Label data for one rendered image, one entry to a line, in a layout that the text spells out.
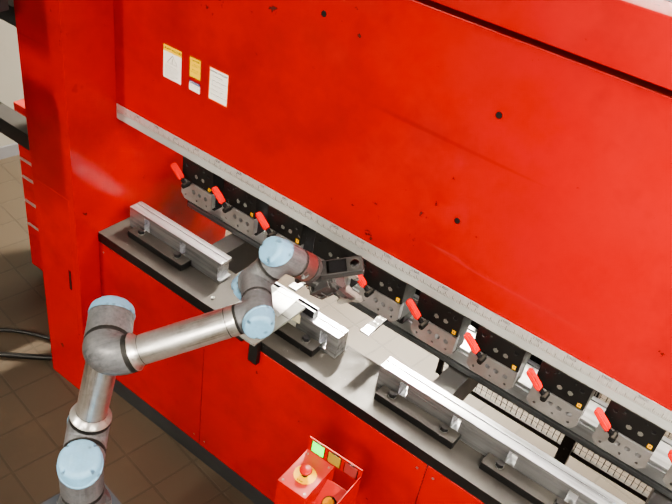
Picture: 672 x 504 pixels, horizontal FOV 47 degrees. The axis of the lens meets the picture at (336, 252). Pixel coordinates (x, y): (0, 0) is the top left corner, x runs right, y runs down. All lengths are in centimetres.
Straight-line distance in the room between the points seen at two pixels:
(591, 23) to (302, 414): 164
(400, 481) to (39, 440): 165
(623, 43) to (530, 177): 40
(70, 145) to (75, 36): 39
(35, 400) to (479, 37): 260
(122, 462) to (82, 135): 139
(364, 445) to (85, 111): 151
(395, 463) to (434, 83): 124
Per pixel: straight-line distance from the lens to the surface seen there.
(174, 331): 187
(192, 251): 297
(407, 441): 251
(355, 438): 266
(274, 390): 281
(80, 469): 221
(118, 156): 309
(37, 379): 384
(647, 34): 176
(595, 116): 186
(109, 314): 200
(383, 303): 242
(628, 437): 224
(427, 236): 220
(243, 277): 192
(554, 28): 183
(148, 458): 349
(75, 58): 280
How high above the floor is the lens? 274
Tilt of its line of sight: 36 degrees down
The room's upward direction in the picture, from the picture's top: 10 degrees clockwise
